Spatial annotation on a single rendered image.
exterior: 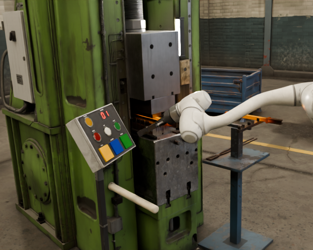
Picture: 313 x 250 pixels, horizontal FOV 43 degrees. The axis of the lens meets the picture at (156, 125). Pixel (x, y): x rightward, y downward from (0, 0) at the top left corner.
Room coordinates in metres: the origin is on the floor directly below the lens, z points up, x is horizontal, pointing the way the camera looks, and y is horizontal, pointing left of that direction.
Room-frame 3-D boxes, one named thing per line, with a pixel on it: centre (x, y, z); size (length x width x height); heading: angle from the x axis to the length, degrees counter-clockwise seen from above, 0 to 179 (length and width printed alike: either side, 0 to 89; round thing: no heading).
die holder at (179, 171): (2.66, 0.05, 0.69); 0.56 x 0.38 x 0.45; 39
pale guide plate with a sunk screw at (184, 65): (2.75, -0.21, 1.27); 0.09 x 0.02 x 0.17; 129
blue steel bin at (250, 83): (6.51, -1.07, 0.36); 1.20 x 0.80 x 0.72; 56
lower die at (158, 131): (2.62, 0.08, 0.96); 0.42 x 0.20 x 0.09; 39
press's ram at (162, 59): (2.64, 0.05, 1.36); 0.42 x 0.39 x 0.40; 39
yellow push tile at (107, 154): (1.89, 0.26, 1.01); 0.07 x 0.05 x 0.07; 154
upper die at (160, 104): (2.62, 0.08, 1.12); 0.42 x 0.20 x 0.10; 39
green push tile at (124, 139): (2.07, 0.17, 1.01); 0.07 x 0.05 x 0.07; 154
